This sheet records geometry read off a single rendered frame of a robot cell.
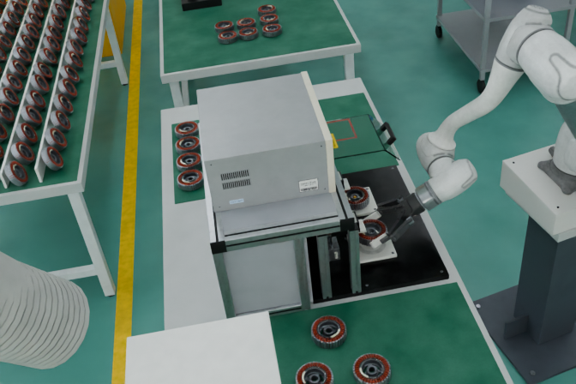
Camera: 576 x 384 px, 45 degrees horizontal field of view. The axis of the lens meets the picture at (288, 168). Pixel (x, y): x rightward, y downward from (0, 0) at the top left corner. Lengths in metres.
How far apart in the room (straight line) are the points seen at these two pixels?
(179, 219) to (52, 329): 1.58
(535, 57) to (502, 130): 2.48
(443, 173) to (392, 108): 2.32
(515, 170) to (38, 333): 1.95
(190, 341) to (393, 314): 0.82
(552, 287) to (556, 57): 1.25
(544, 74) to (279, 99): 0.84
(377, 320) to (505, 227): 1.61
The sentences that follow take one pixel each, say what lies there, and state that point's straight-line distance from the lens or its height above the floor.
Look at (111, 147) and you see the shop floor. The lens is 4.67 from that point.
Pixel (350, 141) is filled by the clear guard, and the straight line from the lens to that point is 2.49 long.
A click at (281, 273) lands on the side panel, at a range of 2.21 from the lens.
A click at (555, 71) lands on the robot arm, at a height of 1.54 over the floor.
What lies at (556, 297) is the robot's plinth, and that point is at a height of 0.30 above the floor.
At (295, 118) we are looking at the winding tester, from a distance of 2.18.
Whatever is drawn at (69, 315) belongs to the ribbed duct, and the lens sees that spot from 1.26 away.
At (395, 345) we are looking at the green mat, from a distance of 2.23.
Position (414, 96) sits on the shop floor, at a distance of 4.78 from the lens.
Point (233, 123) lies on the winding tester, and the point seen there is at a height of 1.32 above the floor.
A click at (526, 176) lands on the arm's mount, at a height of 0.86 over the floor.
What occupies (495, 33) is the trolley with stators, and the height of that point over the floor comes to 0.18.
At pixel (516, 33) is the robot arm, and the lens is 2.11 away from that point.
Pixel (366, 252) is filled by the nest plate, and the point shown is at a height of 0.78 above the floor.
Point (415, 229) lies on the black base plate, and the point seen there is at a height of 0.77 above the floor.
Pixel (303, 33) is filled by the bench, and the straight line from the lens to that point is 3.99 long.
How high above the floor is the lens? 2.50
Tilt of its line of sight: 37 degrees down
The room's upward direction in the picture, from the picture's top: 7 degrees counter-clockwise
